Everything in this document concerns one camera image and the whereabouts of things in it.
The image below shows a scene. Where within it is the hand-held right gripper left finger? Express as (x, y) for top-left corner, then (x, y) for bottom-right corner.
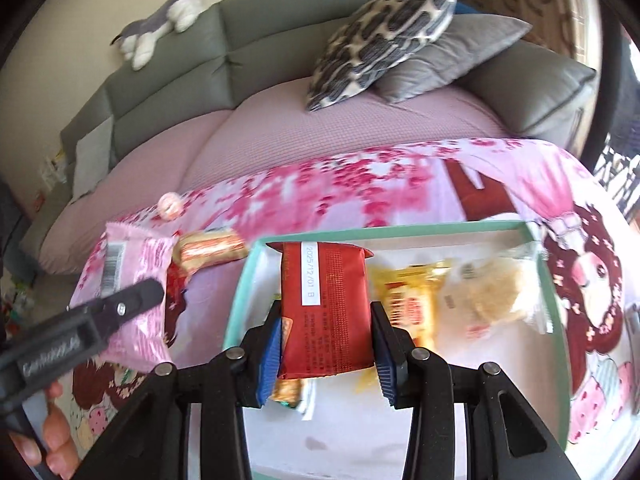
(75, 300), (283, 480)

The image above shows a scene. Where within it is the black and white patterned cloth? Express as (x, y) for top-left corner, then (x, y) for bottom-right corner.
(595, 135), (640, 211)

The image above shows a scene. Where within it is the pink snack packet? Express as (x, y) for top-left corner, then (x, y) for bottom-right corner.
(70, 222), (180, 373)

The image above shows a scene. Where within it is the grey-green sofa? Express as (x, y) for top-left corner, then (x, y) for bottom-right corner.
(20, 0), (598, 276)

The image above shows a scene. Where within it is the pink sofa seat cushion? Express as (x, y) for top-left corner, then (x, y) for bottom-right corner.
(37, 110), (236, 276)
(182, 77), (526, 193)

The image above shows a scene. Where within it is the white and yellow box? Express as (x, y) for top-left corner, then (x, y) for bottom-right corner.
(45, 150), (68, 186)

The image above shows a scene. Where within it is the shallow teal cardboard box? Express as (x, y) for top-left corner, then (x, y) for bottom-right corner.
(221, 220), (571, 480)

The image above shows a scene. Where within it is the grey pillow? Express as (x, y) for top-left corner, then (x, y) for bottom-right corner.
(375, 14), (533, 105)

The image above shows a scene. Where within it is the black and cream patterned pillow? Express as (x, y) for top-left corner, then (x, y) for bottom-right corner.
(306, 0), (458, 112)

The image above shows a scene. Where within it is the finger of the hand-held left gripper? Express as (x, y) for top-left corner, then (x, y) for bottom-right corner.
(82, 279), (165, 335)

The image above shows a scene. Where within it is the small jelly cup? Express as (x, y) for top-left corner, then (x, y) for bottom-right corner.
(157, 192), (183, 221)

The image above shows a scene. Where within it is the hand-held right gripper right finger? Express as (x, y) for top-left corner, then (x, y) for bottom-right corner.
(369, 301), (583, 480)

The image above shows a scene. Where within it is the pink cartoon printed blanket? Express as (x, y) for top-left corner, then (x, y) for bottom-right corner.
(10, 137), (640, 480)

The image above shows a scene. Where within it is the light grey cushion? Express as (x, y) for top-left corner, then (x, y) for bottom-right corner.
(72, 117), (115, 201)

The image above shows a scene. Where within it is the person's left hand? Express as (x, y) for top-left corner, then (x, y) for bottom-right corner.
(10, 380), (83, 478)

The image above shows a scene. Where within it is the grey and white plush toy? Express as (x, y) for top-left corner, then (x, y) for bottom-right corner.
(111, 0), (206, 71)

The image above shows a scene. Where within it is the gold and red snack packet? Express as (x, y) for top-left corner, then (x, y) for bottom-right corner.
(172, 227), (249, 276)

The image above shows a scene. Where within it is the yellow cake packet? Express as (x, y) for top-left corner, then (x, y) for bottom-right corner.
(352, 259), (453, 396)

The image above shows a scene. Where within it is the colourful clutter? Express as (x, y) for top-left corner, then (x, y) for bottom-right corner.
(0, 285), (31, 321)

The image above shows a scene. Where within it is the clear-wrapped white bun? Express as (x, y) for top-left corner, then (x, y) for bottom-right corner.
(442, 242), (556, 341)

